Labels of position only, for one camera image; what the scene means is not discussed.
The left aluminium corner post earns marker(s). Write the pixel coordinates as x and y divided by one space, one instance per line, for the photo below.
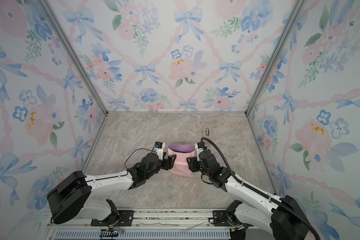
51 17

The aluminium corner post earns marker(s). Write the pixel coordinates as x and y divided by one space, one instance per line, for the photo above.
279 47
51 17

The purple wrapping paper sheet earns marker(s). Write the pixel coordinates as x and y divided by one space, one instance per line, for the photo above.
182 152

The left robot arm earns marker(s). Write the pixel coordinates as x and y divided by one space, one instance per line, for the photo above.
74 196

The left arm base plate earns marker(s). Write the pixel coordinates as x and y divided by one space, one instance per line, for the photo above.
121 218

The right aluminium corner post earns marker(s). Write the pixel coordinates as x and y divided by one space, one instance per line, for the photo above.
279 47

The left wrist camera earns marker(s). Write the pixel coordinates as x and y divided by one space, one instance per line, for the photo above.
159 148

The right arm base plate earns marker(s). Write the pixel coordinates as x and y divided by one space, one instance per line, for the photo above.
221 218

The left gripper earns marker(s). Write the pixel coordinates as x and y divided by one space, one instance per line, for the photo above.
167 166

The white slotted cable duct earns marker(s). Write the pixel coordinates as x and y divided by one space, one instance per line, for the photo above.
142 234

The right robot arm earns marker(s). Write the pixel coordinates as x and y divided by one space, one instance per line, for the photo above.
280 216

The beige tape dispenser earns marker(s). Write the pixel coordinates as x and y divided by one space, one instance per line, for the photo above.
207 132

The aluminium front rail frame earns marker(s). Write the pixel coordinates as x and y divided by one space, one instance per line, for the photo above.
182 219

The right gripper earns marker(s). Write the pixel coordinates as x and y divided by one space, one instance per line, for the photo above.
192 165

